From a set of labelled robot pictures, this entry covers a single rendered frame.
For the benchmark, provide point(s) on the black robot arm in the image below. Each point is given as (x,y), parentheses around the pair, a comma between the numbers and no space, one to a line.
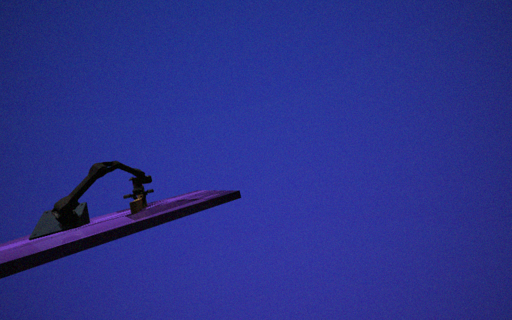
(63,209)

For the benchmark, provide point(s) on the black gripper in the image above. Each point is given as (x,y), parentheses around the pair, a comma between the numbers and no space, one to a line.
(134,196)

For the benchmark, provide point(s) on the brown wooden board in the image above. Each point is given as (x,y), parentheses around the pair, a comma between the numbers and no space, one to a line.
(136,206)

